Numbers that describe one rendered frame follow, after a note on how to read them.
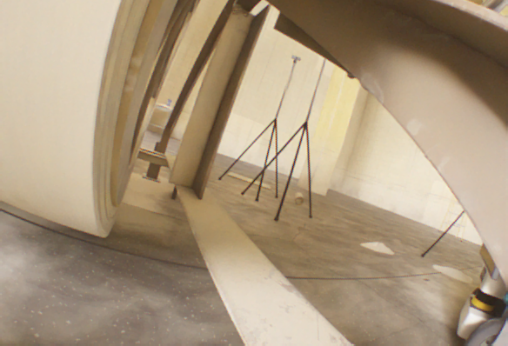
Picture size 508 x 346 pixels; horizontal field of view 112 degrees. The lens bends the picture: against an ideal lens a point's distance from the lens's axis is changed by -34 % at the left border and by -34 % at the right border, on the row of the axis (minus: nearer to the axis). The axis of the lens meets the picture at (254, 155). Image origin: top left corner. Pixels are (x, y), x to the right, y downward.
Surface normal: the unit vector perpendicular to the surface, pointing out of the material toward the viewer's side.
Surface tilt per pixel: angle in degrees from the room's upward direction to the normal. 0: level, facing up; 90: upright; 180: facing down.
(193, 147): 90
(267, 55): 90
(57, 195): 140
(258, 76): 90
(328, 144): 90
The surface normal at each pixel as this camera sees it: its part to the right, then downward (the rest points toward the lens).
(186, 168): 0.37, 0.13
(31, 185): 0.00, 0.81
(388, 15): -0.87, -0.29
